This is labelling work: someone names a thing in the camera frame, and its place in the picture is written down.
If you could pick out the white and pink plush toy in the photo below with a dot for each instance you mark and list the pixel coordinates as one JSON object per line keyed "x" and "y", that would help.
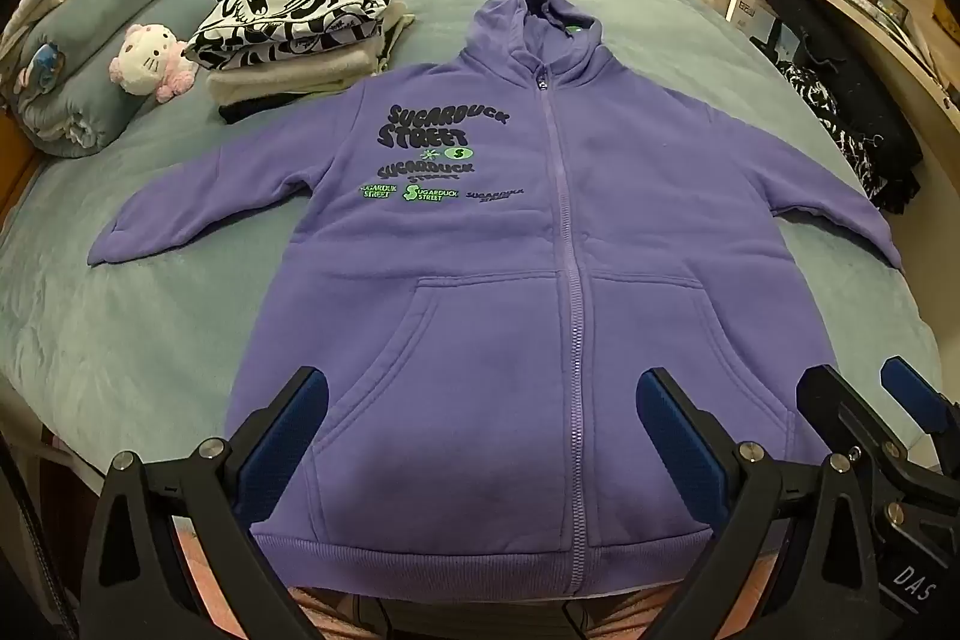
{"x": 146, "y": 59}

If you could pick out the black and white patterned cloth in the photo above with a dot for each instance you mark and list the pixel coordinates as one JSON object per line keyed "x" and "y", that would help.
{"x": 825, "y": 115}

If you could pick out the purple zip hoodie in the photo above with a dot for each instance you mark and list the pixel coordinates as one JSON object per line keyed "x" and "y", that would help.
{"x": 480, "y": 280}

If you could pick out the grey-blue bed blanket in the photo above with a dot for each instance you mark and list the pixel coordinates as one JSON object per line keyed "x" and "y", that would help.
{"x": 112, "y": 310}

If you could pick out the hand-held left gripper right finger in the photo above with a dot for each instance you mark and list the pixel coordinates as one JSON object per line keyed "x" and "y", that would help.
{"x": 679, "y": 437}

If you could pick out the small colourful box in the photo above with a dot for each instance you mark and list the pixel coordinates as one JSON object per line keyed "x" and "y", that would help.
{"x": 891, "y": 9}

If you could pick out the stack of folded clothes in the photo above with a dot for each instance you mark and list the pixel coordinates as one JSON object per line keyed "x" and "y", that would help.
{"x": 285, "y": 10}
{"x": 300, "y": 74}

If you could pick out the grey-blue folded duvet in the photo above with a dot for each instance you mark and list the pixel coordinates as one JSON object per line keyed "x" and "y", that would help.
{"x": 97, "y": 100}

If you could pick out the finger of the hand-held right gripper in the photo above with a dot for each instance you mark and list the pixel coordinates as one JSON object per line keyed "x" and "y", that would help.
{"x": 915, "y": 396}
{"x": 840, "y": 407}

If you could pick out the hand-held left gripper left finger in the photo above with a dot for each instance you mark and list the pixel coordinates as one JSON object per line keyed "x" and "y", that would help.
{"x": 289, "y": 430}

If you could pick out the wooden shelf unit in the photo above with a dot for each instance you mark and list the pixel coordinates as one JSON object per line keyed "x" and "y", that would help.
{"x": 930, "y": 93}

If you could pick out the white cardboard box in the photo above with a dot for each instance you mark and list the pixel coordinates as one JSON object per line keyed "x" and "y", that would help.
{"x": 750, "y": 18}

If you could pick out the wooden bed frame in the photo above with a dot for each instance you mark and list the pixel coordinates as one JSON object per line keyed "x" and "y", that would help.
{"x": 11, "y": 168}

